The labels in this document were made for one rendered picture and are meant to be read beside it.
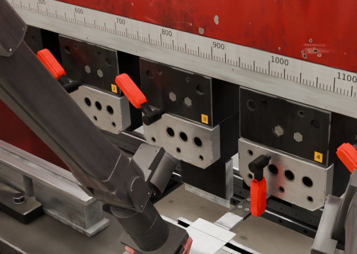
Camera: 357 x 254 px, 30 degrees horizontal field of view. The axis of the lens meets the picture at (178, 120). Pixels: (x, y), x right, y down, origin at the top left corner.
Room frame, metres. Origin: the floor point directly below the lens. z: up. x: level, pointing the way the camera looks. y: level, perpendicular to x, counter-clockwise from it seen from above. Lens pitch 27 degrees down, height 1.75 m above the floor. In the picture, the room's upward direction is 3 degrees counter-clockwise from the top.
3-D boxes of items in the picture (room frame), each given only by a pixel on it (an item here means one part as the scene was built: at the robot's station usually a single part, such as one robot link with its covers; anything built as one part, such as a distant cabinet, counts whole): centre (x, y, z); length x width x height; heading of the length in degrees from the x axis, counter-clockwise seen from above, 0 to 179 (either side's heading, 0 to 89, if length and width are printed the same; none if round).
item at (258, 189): (0.83, -0.12, 1.20); 0.04 x 0.02 x 0.10; 138
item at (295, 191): (0.86, -0.17, 1.26); 0.15 x 0.09 x 0.17; 48
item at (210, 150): (0.99, -0.02, 1.26); 0.15 x 0.09 x 0.17; 48
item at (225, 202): (0.98, -0.04, 1.13); 0.10 x 0.02 x 0.10; 48
